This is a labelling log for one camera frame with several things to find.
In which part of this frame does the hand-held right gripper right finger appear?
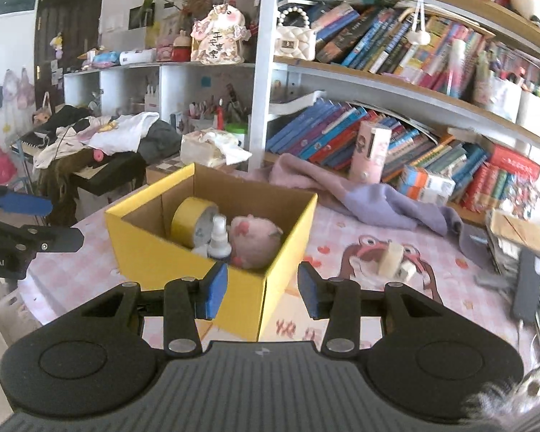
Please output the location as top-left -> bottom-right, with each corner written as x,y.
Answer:
297,261 -> 455,356

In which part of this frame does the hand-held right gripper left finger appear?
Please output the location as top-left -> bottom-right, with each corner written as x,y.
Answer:
78,261 -> 230,356

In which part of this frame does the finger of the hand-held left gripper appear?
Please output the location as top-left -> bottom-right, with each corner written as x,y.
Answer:
0,216 -> 84,253
0,179 -> 54,219

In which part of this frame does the yellow cardboard box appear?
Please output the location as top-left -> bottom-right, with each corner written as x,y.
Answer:
104,163 -> 319,343

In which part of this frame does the brown garment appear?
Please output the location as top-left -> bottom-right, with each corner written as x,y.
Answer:
38,148 -> 95,226

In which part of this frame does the pink hanging bag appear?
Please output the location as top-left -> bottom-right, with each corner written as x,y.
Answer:
0,139 -> 19,185

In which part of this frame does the pink pig plush toy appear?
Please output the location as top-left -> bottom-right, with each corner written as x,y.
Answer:
227,215 -> 284,271

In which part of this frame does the yellow tape roll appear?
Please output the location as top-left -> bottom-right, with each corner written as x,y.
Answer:
170,197 -> 220,249

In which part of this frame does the white shirt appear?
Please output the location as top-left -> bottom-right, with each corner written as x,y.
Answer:
85,112 -> 160,154

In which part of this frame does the purple cloth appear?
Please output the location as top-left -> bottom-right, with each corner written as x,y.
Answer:
269,153 -> 466,237

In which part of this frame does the wooden chessboard box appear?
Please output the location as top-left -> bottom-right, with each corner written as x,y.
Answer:
146,155 -> 194,185

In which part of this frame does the cream tissue box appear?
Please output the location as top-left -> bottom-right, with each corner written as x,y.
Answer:
180,128 -> 253,168

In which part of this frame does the grey garment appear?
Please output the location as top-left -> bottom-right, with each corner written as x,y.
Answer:
137,119 -> 183,163

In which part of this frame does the pink tumbler box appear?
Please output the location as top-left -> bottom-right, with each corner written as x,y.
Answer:
348,120 -> 392,184

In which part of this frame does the row of blue red books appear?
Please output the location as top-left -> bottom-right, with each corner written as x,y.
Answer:
265,99 -> 491,190

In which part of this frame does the orange white small box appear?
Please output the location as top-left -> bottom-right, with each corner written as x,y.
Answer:
397,165 -> 456,205

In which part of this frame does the pen cup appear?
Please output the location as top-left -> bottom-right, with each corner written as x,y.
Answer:
186,101 -> 214,132

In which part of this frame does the white low cubby shelf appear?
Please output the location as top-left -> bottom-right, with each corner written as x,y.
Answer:
63,62 -> 257,145

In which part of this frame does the dark door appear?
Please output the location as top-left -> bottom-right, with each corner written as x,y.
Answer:
33,0 -> 109,95

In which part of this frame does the black handheld device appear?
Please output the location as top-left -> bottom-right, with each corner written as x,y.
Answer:
512,249 -> 540,322

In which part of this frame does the white tall bookshelf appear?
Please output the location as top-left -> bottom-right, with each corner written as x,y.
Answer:
247,0 -> 540,230

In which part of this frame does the red jar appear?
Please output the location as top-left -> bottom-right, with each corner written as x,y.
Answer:
171,31 -> 193,62

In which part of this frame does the black white furry pet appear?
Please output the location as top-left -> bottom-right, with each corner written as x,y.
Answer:
461,364 -> 540,424

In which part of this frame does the white quilted handbag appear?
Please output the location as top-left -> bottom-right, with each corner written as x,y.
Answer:
274,6 -> 316,60

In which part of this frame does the pink lucky figurine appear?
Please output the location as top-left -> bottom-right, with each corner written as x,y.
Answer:
190,4 -> 249,64

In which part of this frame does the row of colourful books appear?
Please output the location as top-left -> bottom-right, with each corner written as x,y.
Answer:
315,2 -> 487,100

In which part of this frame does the white pen holder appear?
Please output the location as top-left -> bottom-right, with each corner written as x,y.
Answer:
517,90 -> 540,140
474,72 -> 523,122

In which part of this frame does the black picture frame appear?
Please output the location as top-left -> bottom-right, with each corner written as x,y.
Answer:
130,4 -> 156,29

